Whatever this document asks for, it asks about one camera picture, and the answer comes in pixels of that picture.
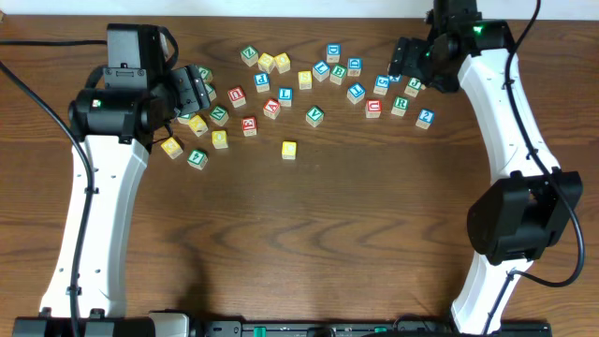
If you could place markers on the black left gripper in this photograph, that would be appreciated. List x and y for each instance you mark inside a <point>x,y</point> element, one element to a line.
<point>188,89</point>

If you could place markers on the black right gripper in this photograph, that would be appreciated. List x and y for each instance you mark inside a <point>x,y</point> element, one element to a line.
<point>413,58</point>

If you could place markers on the yellow C wooden block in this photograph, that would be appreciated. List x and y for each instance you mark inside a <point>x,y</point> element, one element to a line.
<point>289,150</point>

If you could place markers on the yellow O wooden block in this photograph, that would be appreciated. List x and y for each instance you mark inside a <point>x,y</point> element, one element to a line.
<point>219,139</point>

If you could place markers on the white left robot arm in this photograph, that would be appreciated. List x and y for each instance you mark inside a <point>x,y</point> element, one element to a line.
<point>113,119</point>

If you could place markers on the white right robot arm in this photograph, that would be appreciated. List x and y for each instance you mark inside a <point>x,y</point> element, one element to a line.
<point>530,200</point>

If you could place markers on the blue X wooden block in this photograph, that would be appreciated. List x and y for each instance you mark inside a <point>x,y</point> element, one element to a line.
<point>394,78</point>

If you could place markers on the green 7 wooden block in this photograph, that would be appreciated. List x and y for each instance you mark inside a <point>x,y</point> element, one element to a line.
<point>211,92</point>

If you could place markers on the blue 5 wooden block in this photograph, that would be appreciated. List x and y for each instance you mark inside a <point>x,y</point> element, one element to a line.
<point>381,85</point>

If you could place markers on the green V block left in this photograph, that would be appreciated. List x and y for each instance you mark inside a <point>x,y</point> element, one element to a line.
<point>185,119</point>

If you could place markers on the green v block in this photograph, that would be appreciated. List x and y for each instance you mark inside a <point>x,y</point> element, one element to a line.
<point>185,119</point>
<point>314,116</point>

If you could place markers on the green J wooden block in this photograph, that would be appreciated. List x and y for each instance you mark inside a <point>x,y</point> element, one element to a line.
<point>413,87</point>

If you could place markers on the yellow K wooden block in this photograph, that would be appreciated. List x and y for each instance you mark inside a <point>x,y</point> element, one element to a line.
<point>197,125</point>

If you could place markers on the green R wooden block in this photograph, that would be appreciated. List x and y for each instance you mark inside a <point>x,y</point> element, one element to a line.
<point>400,106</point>

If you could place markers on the green N wooden block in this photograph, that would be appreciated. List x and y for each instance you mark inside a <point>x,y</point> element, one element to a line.
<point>219,116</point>

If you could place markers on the red U block left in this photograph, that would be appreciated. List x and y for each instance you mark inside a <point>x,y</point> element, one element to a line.
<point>237,97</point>

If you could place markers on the red u block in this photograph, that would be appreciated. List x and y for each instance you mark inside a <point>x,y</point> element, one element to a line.
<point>373,108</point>
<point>237,97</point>

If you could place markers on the blue D block right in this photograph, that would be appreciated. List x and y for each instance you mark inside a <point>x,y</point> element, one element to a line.
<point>354,66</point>

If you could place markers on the blue d block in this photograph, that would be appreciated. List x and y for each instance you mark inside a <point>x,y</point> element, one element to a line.
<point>333,53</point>
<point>354,66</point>

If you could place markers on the red U block right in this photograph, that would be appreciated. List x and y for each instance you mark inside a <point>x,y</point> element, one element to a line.
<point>373,108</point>

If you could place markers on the blue I wooden block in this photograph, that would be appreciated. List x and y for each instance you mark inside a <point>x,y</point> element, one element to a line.
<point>356,93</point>

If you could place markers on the yellow G wooden block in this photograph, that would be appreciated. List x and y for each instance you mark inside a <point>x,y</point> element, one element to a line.
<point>172,147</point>

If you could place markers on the blue 2 wooden block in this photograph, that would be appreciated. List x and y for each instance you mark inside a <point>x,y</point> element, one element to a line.
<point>425,119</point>

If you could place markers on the green Z wooden block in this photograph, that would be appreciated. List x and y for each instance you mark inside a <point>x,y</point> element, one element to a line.
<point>249,55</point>

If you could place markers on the green B wooden block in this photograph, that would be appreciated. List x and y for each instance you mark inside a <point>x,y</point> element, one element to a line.
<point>338,74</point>

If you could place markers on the blue P wooden block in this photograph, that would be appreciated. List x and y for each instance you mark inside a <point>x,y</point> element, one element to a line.
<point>262,82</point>

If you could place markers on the blue D block top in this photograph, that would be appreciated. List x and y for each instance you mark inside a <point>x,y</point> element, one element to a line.
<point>333,53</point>

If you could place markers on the green 4 wooden block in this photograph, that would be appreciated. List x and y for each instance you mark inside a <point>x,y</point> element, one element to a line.
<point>197,159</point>

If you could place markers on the yellow block beside Z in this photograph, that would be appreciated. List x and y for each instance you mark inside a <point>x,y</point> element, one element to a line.
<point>266,62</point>

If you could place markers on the blue L block upper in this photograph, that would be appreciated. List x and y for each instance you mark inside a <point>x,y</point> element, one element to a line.
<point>321,70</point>

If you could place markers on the blue l block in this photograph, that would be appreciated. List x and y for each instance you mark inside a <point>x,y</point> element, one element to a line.
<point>321,70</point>
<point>285,96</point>

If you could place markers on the red A wooden block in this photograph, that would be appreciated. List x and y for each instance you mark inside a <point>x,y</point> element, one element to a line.
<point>272,108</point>

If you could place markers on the yellow Q wooden block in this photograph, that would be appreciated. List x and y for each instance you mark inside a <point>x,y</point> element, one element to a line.
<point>282,62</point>

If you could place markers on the blue L block centre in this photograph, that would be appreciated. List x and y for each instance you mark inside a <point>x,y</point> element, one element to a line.
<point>285,96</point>

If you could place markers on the yellow S wooden block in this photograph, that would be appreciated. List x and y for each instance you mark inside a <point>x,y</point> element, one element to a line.
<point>305,80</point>

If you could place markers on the green V block centre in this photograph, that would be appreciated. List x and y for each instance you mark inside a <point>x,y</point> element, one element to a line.
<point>314,116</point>

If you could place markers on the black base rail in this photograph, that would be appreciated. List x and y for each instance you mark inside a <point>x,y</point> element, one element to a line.
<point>365,328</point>

